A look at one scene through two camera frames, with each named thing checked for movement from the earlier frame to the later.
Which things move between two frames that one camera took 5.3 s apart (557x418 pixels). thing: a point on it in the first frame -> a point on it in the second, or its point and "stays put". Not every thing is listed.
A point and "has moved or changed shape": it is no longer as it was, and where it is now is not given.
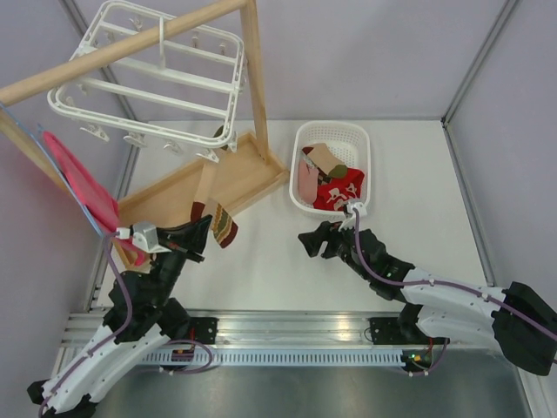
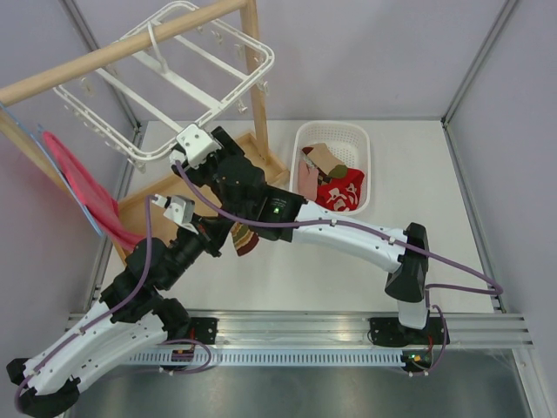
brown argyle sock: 323,179 stays put
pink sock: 308,178 stays put
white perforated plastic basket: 350,143 stays put
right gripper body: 338,246 -> 206,173
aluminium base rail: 267,329 stays put
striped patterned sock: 224,229 has moved or changed shape
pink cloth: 101,204 stays put
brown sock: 336,171 -> 324,158
